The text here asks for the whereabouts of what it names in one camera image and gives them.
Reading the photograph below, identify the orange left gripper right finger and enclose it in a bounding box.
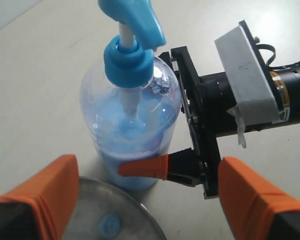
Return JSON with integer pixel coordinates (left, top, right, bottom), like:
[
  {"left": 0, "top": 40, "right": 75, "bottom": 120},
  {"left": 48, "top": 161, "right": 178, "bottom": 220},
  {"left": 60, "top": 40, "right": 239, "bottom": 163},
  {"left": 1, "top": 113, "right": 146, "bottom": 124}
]
[{"left": 218, "top": 156, "right": 300, "bottom": 240}]

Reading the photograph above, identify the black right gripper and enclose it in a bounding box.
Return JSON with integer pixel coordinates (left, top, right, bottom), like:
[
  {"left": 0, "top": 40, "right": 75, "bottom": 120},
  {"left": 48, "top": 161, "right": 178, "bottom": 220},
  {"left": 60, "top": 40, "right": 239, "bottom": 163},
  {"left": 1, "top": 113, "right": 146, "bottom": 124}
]
[{"left": 117, "top": 46, "right": 236, "bottom": 199}]

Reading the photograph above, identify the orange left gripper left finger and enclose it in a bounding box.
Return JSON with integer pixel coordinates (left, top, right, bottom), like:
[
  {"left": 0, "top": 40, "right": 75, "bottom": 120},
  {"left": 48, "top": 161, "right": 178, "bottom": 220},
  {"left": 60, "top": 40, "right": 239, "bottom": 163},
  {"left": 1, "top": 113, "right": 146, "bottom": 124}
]
[{"left": 0, "top": 154, "right": 80, "bottom": 240}]

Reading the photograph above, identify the blue pump lotion bottle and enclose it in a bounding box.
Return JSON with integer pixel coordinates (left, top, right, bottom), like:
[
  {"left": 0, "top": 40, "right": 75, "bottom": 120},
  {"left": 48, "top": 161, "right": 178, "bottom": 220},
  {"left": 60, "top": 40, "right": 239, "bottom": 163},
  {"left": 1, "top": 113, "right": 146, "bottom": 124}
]
[{"left": 79, "top": 0, "right": 182, "bottom": 190}]

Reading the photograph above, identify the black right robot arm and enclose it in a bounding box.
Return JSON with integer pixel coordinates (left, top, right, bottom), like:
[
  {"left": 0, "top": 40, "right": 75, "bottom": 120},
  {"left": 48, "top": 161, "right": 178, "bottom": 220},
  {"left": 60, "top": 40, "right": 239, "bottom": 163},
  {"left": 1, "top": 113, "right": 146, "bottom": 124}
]
[{"left": 118, "top": 46, "right": 300, "bottom": 199}]

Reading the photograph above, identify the round steel plate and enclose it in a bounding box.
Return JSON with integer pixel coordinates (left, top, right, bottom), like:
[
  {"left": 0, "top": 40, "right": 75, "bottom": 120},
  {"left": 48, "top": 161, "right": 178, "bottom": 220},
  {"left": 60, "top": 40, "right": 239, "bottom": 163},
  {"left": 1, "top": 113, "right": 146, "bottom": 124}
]
[{"left": 62, "top": 176, "right": 166, "bottom": 240}]

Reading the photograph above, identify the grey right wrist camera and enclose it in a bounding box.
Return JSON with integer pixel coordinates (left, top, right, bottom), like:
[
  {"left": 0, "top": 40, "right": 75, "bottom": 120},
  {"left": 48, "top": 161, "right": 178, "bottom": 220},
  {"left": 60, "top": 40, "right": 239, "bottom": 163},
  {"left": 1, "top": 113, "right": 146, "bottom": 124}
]
[{"left": 214, "top": 20, "right": 278, "bottom": 148}]

